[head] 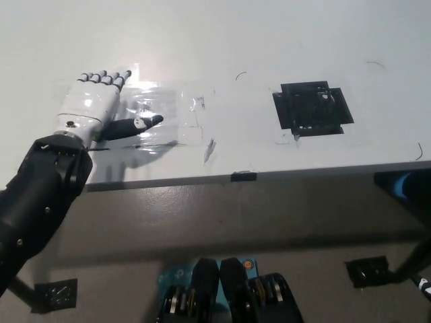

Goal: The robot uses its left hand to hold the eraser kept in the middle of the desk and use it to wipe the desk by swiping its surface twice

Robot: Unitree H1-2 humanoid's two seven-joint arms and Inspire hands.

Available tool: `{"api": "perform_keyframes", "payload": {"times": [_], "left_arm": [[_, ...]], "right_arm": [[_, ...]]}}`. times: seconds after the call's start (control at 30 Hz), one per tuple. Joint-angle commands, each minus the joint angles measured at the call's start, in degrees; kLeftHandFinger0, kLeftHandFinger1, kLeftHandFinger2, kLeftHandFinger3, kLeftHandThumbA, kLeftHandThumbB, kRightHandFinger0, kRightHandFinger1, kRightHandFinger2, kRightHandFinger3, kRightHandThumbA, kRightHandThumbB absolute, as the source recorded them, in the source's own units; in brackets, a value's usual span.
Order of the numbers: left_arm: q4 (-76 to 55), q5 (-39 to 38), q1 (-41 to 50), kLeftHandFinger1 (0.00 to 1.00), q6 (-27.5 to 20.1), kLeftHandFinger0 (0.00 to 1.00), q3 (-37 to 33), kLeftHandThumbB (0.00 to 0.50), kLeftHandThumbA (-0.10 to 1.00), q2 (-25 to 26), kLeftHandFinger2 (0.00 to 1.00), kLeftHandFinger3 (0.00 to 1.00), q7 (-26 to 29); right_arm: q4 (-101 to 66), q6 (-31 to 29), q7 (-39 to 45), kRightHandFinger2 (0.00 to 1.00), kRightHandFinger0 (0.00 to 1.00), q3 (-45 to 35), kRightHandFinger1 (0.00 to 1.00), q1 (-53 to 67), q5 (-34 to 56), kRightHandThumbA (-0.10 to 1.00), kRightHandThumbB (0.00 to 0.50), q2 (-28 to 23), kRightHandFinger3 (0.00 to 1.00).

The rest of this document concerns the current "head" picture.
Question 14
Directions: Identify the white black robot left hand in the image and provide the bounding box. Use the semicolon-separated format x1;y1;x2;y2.
55;69;164;149

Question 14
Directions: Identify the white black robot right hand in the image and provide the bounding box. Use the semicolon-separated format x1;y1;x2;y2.
407;274;431;297

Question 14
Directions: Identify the black table leg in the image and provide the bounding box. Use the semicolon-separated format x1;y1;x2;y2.
9;276;38;306
392;235;431;284

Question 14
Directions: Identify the black floor tape patch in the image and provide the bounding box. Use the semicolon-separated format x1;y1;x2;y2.
343;256;393;289
32;278;79;314

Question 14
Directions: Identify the clear taped plastic sheet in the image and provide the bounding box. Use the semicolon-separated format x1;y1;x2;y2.
55;62;207;154

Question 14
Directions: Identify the black box with blue part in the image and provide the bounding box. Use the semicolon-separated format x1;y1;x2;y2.
372;170;431;207

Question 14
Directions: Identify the small black tape strip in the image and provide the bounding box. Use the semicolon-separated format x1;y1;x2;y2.
230;170;258;183

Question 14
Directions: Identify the black tape square patch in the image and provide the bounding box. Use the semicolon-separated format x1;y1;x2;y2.
271;80;354;137

